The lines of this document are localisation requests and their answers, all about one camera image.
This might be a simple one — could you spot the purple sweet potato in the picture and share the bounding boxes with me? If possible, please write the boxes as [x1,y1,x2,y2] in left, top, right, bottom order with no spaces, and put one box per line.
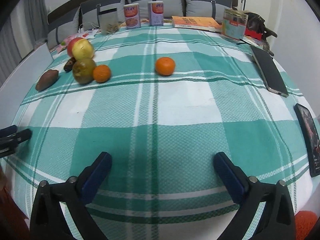
[35,69,59,92]

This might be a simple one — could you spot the dark brown mangosteen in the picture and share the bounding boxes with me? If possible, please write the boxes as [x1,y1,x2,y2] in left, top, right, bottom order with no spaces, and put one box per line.
[63,57,76,73]

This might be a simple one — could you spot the green brown pear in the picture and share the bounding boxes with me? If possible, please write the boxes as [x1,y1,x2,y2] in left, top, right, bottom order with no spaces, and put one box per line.
[72,58,97,85]

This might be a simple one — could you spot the small orange tangerine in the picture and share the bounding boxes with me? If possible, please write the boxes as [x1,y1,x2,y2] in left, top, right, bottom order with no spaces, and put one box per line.
[93,64,111,83]

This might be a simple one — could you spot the yellow apple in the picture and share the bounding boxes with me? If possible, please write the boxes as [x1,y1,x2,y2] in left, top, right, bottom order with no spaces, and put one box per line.
[72,38,94,60]

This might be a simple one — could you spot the orange stool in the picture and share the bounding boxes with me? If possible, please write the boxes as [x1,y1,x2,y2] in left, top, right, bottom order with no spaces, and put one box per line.
[295,211,317,240]

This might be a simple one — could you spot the white board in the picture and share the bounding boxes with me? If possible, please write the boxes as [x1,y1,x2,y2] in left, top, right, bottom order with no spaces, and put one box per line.
[0,44,53,128]

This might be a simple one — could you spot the pink floral package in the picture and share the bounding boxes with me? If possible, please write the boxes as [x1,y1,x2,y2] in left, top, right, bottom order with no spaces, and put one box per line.
[49,29,101,53]

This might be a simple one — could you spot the red apple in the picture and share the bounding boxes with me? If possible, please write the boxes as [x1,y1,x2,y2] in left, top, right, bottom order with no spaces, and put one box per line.
[67,37,83,57]

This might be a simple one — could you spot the clear snack bag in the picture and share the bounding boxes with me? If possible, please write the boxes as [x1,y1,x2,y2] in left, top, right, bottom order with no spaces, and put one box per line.
[98,8,119,34]

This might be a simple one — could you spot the green white plaid tablecloth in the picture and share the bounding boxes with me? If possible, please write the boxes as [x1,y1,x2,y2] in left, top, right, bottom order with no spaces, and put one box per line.
[1,25,319,239]

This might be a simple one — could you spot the black bag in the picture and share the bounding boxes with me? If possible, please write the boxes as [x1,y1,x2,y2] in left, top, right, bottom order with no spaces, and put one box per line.
[244,10,278,57]

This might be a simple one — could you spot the colourful paper box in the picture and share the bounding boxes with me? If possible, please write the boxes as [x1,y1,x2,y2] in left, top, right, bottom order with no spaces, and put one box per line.
[221,8,248,40]

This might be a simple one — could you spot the orange book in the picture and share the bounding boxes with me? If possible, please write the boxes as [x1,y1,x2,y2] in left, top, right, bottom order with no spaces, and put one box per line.
[172,16,221,33]

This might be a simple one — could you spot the grey sofa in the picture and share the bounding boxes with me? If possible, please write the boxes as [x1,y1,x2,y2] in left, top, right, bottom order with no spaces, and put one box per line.
[47,0,239,50]

